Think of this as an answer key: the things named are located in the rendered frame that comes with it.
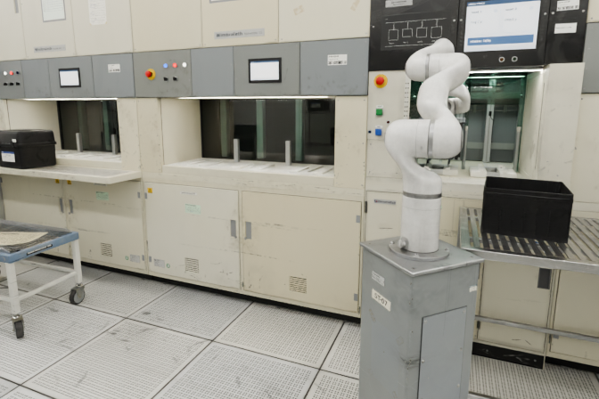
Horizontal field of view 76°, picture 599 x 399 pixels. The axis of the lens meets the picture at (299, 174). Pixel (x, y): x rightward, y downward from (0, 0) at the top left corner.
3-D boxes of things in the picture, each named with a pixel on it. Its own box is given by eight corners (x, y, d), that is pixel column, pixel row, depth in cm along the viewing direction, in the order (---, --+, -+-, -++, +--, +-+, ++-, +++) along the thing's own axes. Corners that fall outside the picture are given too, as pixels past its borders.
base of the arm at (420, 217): (414, 264, 114) (417, 204, 111) (377, 244, 131) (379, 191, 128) (463, 256, 121) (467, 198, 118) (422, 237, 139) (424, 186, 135)
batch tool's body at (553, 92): (357, 335, 210) (370, -53, 177) (387, 268, 297) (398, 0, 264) (545, 376, 178) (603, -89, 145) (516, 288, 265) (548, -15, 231)
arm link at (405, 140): (439, 200, 115) (445, 119, 111) (378, 194, 123) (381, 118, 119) (443, 192, 126) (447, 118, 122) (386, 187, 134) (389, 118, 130)
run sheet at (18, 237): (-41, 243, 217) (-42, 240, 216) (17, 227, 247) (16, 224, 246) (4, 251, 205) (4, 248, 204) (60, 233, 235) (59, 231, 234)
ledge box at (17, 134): (-6, 166, 271) (-12, 129, 266) (35, 162, 296) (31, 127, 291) (20, 170, 258) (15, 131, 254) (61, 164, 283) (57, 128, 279)
